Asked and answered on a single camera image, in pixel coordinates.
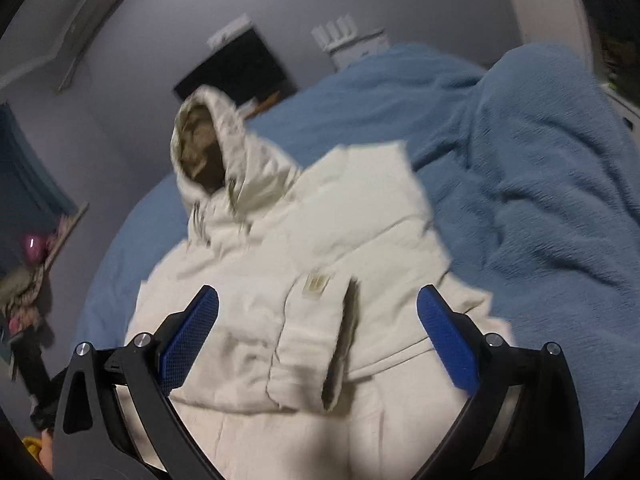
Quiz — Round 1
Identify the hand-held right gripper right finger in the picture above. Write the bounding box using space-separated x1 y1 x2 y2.
400 284 586 480

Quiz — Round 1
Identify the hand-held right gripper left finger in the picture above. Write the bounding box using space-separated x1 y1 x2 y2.
53 284 223 480

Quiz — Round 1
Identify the cream hooded jacket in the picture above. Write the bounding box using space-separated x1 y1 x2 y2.
122 85 518 480

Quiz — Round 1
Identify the blue fleece blanket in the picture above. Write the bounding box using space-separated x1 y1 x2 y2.
75 42 640 480

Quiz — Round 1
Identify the pink round object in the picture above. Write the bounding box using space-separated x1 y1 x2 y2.
21 234 48 265

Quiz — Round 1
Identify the blue window curtain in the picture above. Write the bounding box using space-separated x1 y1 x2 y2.
0 101 81 281

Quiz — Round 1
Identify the white router with antennas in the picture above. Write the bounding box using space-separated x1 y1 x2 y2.
311 16 391 68

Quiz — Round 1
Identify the black wall-mounted screen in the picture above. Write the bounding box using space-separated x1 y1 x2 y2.
173 27 299 117

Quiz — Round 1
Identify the white door frame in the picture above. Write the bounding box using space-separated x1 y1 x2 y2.
497 0 640 141

